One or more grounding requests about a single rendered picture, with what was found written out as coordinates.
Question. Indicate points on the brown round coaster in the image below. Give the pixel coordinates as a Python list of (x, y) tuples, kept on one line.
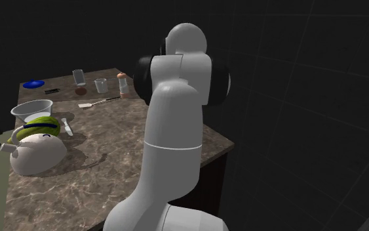
[(81, 91)]

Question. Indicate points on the pepper mill with orange cap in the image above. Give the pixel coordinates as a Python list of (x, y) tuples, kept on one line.
[(123, 84)]

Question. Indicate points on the clear measuring cup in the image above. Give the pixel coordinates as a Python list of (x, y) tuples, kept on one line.
[(101, 85)]

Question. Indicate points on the white knife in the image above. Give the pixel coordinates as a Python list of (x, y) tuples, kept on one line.
[(67, 127)]

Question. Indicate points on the green melon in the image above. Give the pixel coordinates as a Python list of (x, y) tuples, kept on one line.
[(42, 124)]

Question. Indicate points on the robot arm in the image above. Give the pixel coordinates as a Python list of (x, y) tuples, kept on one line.
[(171, 137)]

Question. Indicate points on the blue lid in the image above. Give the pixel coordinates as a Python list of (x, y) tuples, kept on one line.
[(33, 84)]

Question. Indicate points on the tall clear glass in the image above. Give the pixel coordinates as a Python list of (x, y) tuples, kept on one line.
[(79, 77)]

